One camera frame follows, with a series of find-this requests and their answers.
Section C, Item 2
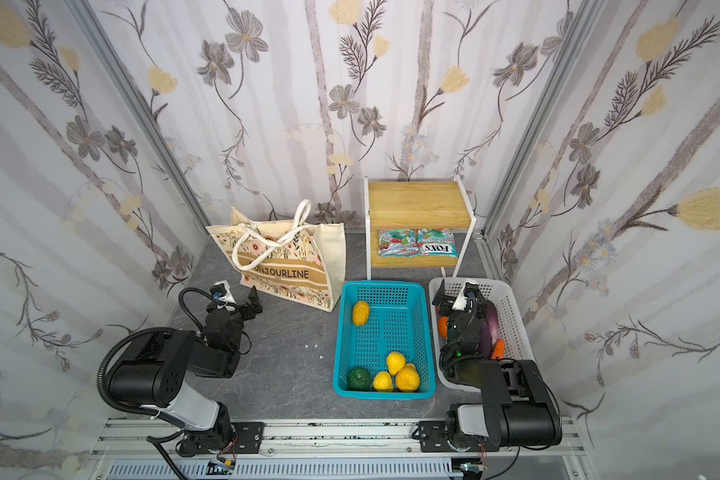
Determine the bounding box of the cream floral grocery tote bag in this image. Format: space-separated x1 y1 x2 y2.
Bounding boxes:
206 199 346 312

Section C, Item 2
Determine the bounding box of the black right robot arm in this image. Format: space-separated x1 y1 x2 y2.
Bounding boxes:
419 278 563 452

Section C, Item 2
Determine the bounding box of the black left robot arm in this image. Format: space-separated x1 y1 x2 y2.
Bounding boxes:
96 281 263 457

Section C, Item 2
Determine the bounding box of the Fox's candy bag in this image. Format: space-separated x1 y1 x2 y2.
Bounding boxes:
417 228 459 258

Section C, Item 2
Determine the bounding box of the green red candy bag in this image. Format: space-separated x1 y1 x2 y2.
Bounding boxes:
378 229 420 257

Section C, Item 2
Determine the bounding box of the purple eggplant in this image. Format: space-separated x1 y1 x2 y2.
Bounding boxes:
478 301 501 358

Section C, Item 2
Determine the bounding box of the teal plastic basket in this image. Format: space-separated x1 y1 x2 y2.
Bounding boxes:
333 280 436 400

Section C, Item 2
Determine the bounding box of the white plastic basket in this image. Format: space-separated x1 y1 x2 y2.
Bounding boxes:
428 277 535 393

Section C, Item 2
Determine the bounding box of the yellow lemon right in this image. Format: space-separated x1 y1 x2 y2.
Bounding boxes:
386 351 407 376

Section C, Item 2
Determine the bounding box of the yellow lemon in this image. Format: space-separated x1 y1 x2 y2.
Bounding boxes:
372 371 395 393
352 301 370 326
386 351 407 376

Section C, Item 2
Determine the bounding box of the large yellow citrus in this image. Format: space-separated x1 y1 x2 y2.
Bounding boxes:
395 363 421 393

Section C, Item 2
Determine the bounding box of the yellow lemon top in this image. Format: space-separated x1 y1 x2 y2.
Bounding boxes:
352 301 370 326

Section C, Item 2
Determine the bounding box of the yellow lemon middle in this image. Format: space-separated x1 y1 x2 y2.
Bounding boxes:
372 371 395 393

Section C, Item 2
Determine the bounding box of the white wooden two-tier shelf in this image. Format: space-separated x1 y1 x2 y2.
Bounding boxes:
363 178 476 279

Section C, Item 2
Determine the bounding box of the green avocado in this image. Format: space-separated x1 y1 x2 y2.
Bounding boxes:
346 367 372 391

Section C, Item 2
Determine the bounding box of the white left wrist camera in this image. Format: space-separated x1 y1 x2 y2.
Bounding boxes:
209 280 236 306

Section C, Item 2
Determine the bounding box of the aluminium mounting rail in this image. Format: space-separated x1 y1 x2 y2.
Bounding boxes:
82 418 597 479

